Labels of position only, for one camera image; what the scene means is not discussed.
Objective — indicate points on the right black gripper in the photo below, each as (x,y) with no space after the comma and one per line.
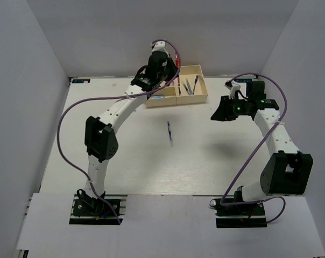
(223,113)

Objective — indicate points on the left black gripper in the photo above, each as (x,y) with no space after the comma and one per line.
(174,69)

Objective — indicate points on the red pen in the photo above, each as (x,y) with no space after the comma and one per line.
(177,65)

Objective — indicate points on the black clear pen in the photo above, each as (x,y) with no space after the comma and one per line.
(179,91)

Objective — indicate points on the purple clear pen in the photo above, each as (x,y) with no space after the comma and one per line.
(188,85)

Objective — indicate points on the blue grip pen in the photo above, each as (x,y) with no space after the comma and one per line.
(195,83)

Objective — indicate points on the blue clear pen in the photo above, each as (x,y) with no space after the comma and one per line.
(170,134)

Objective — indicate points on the green clear pen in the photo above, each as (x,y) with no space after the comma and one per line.
(186,88)

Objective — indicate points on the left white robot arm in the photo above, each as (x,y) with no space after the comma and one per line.
(100,133)

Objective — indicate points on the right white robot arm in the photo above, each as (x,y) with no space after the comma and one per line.
(288,169)

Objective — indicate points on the wooden compartment box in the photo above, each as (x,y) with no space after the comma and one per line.
(171,93)

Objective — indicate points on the right table logo sticker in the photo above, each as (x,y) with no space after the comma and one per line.
(243,80)

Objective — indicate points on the table logo sticker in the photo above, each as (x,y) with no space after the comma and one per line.
(80,80)
(243,80)

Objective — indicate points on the left table logo sticker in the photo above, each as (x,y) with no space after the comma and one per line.
(80,80)

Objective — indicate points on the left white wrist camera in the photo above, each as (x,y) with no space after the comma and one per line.
(159,46)

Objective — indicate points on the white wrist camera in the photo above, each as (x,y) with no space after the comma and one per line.
(233,87)
(159,46)

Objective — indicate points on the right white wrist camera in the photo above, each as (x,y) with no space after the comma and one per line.
(233,87)

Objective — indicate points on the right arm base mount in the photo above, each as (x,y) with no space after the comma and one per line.
(239,216)

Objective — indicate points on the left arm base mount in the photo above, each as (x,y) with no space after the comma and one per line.
(87,210)

